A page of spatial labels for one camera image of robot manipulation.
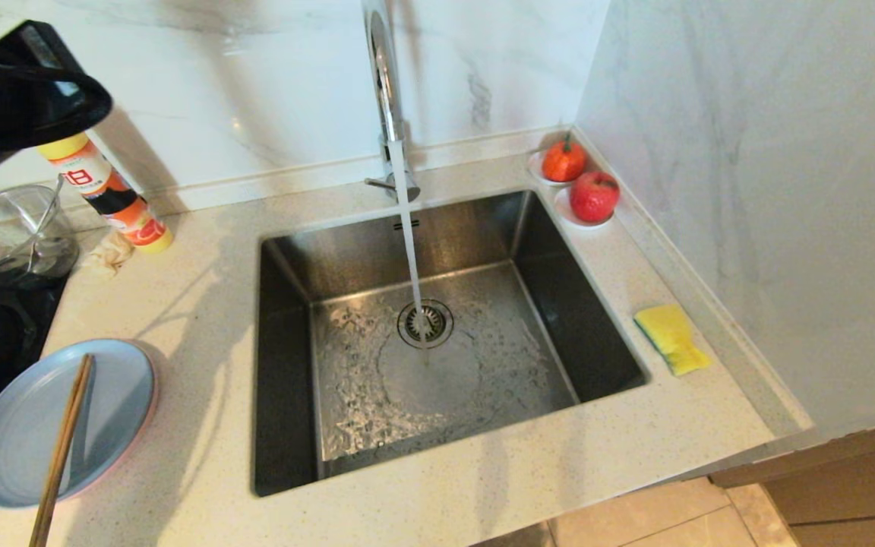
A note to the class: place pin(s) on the orange toy pumpkin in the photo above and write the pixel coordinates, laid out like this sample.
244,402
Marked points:
563,162

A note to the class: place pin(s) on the stainless steel sink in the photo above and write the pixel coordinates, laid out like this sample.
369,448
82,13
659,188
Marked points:
529,304

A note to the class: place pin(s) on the metal drain strainer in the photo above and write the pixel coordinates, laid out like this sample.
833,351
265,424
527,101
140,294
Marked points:
434,325

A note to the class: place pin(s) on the pink plate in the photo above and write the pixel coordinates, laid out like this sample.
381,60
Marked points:
147,422

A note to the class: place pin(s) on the chrome faucet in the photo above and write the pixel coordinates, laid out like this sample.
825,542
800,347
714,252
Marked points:
386,99

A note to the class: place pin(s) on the red toy apple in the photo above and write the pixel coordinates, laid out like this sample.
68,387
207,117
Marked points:
593,197

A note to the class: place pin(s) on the crumpled beige rag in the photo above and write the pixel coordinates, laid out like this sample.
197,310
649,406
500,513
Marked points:
109,257

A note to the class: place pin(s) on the small white dish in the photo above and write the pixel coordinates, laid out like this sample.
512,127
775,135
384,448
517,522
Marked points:
535,173
565,216

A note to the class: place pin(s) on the orange dish soap bottle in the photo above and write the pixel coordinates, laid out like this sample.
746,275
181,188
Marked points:
115,201

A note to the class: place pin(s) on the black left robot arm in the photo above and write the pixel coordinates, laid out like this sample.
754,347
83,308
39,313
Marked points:
4,99

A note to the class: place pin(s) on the clear glass bowl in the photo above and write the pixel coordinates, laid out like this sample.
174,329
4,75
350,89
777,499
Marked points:
12,228

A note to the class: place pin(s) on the light blue plate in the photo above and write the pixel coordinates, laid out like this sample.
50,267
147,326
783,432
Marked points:
20,433

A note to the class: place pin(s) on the wooden cabinet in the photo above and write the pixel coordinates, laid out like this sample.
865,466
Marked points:
848,486

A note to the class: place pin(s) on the yellow green sponge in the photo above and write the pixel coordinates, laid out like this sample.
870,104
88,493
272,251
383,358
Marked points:
669,334

